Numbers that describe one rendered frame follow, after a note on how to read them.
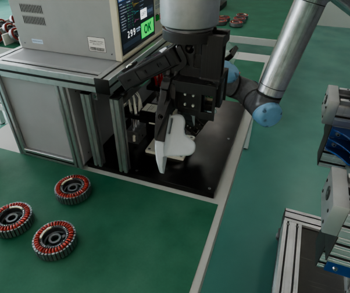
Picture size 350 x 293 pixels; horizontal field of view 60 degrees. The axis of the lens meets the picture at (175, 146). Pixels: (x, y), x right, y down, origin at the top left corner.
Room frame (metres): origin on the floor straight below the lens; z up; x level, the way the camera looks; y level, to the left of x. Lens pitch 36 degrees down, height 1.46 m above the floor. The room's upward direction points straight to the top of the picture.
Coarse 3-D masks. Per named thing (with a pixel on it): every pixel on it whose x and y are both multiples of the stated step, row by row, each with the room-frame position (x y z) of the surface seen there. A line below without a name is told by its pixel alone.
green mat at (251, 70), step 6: (240, 60) 1.90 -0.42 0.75; (246, 60) 1.90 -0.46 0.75; (240, 66) 1.80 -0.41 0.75; (246, 66) 1.80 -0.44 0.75; (252, 66) 1.80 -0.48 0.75; (258, 66) 1.80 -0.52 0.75; (240, 72) 1.71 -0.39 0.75; (246, 72) 1.71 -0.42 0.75; (252, 72) 1.71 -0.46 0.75; (258, 72) 1.71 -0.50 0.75; (252, 78) 1.62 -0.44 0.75; (258, 78) 1.62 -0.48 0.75
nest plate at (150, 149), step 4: (188, 136) 0.99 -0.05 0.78; (192, 136) 0.99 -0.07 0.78; (152, 140) 0.96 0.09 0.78; (192, 140) 0.96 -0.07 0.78; (152, 144) 0.93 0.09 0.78; (148, 148) 0.91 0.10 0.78; (152, 148) 0.91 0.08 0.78; (148, 152) 0.89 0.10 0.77; (152, 152) 0.89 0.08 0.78; (168, 156) 0.87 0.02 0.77; (172, 156) 0.86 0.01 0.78; (176, 156) 0.86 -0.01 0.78; (180, 156) 0.86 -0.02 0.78; (184, 156) 0.86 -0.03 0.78
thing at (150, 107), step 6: (132, 108) 1.01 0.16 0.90; (144, 108) 0.96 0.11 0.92; (150, 108) 0.96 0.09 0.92; (156, 108) 0.96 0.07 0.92; (126, 114) 0.97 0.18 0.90; (132, 114) 0.96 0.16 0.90; (138, 114) 0.96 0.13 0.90; (144, 114) 0.94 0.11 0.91; (150, 114) 0.94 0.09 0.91; (132, 120) 0.97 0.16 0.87; (138, 120) 1.01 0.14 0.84; (144, 120) 0.94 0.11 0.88; (150, 120) 0.93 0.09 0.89; (132, 126) 0.97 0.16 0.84
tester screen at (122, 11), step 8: (120, 0) 0.94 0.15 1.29; (128, 0) 0.98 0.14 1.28; (136, 0) 1.03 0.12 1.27; (144, 0) 1.09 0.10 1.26; (152, 0) 1.15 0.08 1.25; (120, 8) 0.93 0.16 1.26; (128, 8) 0.98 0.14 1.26; (136, 8) 1.03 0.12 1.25; (120, 16) 0.93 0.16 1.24; (128, 16) 0.97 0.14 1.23; (136, 16) 1.02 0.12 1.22; (152, 16) 1.14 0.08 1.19; (120, 24) 0.92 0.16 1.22; (128, 24) 0.97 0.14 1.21; (136, 24) 1.02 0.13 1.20; (136, 32) 1.01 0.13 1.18; (152, 32) 1.14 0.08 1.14; (128, 40) 0.96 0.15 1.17; (128, 48) 0.96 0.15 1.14
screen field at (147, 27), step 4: (148, 20) 1.11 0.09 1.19; (152, 20) 1.14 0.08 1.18; (144, 24) 1.08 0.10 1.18; (148, 24) 1.11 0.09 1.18; (152, 24) 1.14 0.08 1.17; (144, 28) 1.07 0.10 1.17; (148, 28) 1.10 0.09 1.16; (152, 28) 1.14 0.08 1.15; (144, 32) 1.07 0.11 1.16; (148, 32) 1.10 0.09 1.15; (144, 36) 1.07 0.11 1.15
